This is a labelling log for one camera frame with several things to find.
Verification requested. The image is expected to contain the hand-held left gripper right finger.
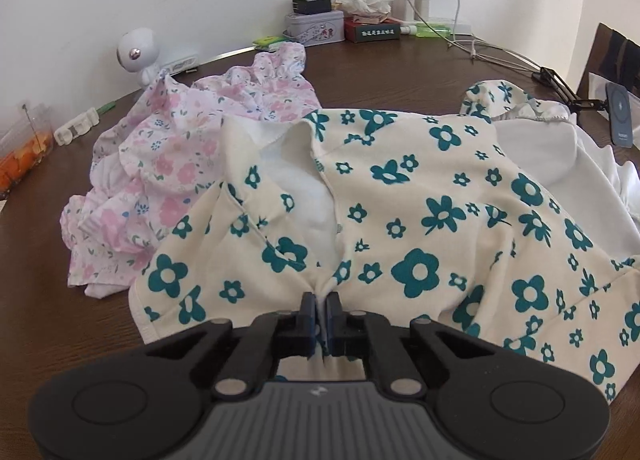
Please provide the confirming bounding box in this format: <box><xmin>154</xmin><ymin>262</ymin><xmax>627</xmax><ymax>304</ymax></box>
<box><xmin>324</xmin><ymin>292</ymin><xmax>497</xmax><ymax>400</ymax></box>

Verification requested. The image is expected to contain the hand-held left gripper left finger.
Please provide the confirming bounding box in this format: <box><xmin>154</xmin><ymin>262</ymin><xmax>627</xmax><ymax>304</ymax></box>
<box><xmin>144</xmin><ymin>292</ymin><xmax>319</xmax><ymax>400</ymax></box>

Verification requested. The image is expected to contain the cream teal-flower garment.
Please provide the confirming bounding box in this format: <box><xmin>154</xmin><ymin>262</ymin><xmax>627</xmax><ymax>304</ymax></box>
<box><xmin>127</xmin><ymin>80</ymin><xmax>640</xmax><ymax>403</ymax></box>

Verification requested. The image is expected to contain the pink floral garment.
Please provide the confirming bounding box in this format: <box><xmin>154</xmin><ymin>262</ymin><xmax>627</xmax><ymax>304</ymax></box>
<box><xmin>61</xmin><ymin>42</ymin><xmax>322</xmax><ymax>301</ymax></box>

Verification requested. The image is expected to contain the green tissue packet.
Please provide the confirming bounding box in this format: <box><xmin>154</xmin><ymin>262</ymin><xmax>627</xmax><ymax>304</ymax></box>
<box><xmin>252</xmin><ymin>33</ymin><xmax>294</xmax><ymax>49</ymax></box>

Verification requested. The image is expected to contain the white small gadget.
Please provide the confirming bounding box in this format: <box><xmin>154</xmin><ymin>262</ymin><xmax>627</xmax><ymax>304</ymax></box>
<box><xmin>161</xmin><ymin>56</ymin><xmax>199</xmax><ymax>76</ymax></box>

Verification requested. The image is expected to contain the printed metal tin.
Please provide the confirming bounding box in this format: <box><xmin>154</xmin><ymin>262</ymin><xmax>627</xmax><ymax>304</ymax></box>
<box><xmin>284</xmin><ymin>10</ymin><xmax>346</xmax><ymax>48</ymax></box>

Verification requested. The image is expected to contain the white plastic clip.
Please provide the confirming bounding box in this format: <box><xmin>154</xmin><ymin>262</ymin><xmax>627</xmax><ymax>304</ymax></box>
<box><xmin>53</xmin><ymin>108</ymin><xmax>101</xmax><ymax>147</ymax></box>

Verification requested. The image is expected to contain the black power adapter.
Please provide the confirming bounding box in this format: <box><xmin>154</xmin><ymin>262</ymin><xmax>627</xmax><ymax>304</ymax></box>
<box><xmin>292</xmin><ymin>0</ymin><xmax>334</xmax><ymax>16</ymax></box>

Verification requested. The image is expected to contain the white round robot figurine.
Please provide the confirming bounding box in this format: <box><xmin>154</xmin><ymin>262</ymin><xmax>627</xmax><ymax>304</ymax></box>
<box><xmin>117</xmin><ymin>28</ymin><xmax>162</xmax><ymax>88</ymax></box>

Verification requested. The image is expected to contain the white power strip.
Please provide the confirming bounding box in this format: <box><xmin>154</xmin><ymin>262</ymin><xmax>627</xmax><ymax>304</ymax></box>
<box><xmin>400</xmin><ymin>16</ymin><xmax>474</xmax><ymax>36</ymax></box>

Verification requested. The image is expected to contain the clear container with orange food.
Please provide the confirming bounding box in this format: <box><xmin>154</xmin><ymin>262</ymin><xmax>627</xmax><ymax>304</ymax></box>
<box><xmin>0</xmin><ymin>101</ymin><xmax>57</xmax><ymax>191</ymax></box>

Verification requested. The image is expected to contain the dark wooden chair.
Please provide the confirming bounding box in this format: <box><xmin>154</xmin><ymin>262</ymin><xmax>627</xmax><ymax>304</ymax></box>
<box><xmin>575</xmin><ymin>22</ymin><xmax>640</xmax><ymax>106</ymax></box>

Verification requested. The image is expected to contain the black wireless charger stand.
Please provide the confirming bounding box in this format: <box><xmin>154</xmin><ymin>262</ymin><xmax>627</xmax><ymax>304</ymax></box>
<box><xmin>530</xmin><ymin>66</ymin><xmax>640</xmax><ymax>149</ymax></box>

